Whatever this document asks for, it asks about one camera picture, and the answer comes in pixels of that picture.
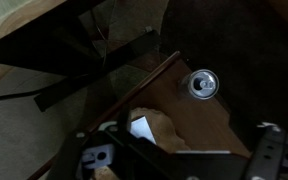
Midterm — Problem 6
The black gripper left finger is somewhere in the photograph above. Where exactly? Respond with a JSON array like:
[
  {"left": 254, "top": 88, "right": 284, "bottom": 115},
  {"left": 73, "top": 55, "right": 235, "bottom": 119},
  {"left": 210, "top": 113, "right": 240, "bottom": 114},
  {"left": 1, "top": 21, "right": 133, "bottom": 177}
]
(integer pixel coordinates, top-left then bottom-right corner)
[{"left": 47, "top": 103, "right": 172, "bottom": 180}]

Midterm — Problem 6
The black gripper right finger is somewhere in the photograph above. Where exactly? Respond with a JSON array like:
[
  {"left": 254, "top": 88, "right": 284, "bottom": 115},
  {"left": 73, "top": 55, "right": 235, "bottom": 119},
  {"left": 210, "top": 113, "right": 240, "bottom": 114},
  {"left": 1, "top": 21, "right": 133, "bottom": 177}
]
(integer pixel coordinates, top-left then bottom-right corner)
[{"left": 243, "top": 123, "right": 288, "bottom": 180}]

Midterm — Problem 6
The silver drink can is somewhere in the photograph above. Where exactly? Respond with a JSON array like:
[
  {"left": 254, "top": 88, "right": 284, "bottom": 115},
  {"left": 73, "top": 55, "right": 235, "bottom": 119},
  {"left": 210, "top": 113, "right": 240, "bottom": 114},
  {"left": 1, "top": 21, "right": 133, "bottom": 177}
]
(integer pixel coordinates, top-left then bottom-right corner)
[{"left": 178, "top": 68, "right": 220, "bottom": 101}]

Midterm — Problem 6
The brown wooden coffee table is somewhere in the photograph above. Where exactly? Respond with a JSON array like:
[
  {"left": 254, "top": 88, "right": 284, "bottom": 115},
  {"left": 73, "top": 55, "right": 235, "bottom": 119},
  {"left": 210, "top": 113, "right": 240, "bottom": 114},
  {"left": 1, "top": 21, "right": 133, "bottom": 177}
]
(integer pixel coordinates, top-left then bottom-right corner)
[{"left": 27, "top": 50, "right": 252, "bottom": 180}]

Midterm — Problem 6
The white paper slip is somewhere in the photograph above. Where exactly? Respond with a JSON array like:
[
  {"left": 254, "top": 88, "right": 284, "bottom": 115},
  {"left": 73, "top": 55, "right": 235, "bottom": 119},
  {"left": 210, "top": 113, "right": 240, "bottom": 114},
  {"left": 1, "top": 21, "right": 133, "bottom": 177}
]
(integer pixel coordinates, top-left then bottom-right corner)
[{"left": 129, "top": 116, "right": 157, "bottom": 145}]

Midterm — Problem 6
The black metal table stand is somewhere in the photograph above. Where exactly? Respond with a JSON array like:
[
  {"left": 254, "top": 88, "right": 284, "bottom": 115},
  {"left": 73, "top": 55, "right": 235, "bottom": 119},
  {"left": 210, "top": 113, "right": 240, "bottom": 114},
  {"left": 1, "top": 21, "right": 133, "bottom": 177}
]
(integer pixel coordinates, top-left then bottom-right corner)
[{"left": 0, "top": 0, "right": 162, "bottom": 113}]

